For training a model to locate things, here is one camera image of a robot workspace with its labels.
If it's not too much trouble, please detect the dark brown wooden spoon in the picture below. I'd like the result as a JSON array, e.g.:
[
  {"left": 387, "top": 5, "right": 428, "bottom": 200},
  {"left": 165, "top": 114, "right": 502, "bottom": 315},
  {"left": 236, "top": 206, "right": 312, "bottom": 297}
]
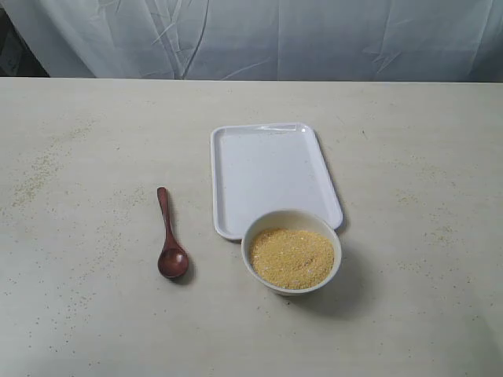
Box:
[{"left": 156, "top": 187, "right": 189, "bottom": 279}]

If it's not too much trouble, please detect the yellow granular grain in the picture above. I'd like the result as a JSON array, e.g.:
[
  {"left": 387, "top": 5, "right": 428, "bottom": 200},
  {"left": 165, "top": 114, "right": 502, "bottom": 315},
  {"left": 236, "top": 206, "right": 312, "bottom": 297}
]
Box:
[{"left": 250, "top": 229, "right": 335, "bottom": 290}]

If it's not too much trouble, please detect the white rectangular plastic tray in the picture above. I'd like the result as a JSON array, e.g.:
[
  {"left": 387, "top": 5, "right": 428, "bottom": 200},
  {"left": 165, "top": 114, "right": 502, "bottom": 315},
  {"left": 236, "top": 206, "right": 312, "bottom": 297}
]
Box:
[{"left": 210, "top": 123, "right": 343, "bottom": 240}]

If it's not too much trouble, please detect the white ceramic bowl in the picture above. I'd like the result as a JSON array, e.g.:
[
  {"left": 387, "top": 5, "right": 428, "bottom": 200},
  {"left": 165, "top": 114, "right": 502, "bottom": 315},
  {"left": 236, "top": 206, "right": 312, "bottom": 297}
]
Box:
[{"left": 241, "top": 210, "right": 342, "bottom": 296}]

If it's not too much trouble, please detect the white backdrop cloth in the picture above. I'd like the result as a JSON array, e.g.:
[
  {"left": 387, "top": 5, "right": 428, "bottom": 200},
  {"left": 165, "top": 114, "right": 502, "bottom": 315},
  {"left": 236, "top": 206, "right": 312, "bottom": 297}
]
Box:
[{"left": 1, "top": 1, "right": 502, "bottom": 82}]

